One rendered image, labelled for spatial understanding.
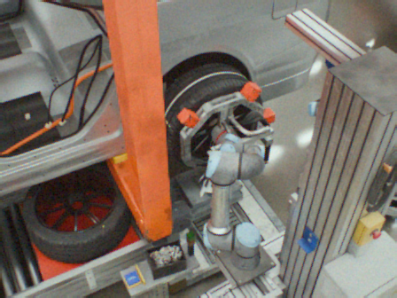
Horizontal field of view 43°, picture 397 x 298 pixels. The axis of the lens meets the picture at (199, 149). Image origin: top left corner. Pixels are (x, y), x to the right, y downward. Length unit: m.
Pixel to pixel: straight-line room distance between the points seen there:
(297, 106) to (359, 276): 2.66
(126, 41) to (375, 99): 0.93
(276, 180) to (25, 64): 2.02
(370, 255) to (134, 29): 1.29
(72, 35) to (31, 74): 0.40
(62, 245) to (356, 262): 1.70
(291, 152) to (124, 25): 2.52
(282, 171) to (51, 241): 1.86
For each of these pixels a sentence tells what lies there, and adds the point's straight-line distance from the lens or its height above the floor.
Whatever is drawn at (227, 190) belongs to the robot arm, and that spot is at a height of 1.30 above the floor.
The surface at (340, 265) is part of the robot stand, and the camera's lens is 2.12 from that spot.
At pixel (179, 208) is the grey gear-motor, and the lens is 3.23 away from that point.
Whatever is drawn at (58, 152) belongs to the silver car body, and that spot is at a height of 0.92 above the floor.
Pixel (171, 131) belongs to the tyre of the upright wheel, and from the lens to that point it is 2.90.
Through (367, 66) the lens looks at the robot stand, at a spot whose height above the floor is 2.03.
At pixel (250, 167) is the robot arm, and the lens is 2.09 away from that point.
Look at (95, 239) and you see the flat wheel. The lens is 3.06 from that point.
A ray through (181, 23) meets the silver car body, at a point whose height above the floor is 1.54.
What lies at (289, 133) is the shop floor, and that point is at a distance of 4.30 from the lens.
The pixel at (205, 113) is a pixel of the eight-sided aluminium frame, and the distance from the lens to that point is 2.80.
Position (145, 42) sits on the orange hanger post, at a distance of 1.98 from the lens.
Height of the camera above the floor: 3.01
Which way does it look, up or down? 47 degrees down
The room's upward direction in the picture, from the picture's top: straight up
